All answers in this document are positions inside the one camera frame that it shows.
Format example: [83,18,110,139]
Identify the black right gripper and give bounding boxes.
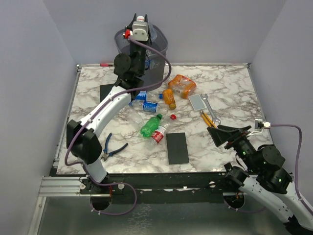
[207,123,259,172]

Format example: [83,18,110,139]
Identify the small orange juice bottle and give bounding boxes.
[162,89,176,110]

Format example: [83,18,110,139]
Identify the red label clear bottle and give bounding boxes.
[149,114,177,147]

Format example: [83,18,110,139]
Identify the green plastic bottle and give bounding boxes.
[140,114,163,138]

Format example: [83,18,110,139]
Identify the pepsi bottle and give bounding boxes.
[129,100,169,114]
[135,91,163,101]
[145,57,160,71]

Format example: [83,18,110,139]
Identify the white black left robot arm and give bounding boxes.
[66,15,151,193]

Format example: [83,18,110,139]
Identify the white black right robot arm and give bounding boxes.
[207,125,313,235]

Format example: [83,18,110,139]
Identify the grey mesh waste bin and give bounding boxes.
[114,25,168,86]

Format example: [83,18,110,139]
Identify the silver wrench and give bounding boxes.
[200,94,221,125]

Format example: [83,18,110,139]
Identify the black block near centre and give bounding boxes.
[166,133,189,165]

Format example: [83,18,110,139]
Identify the black block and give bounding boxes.
[99,84,114,102]
[166,133,189,165]

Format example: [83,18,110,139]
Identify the crushed orange plastic bottle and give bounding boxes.
[168,74,197,99]

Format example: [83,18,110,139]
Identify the black block far left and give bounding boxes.
[99,84,114,102]

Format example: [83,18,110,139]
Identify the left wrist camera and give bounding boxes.
[123,21,150,42]

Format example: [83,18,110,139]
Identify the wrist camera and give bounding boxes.
[123,21,150,42]
[247,118,271,137]

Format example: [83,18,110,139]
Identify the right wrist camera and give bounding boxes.
[247,118,271,137]

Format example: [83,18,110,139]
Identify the red handled screwdriver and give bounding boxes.
[100,63,114,67]

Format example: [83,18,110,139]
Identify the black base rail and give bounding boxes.
[48,171,247,205]

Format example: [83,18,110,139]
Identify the blue handled pliers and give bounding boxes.
[100,133,129,162]

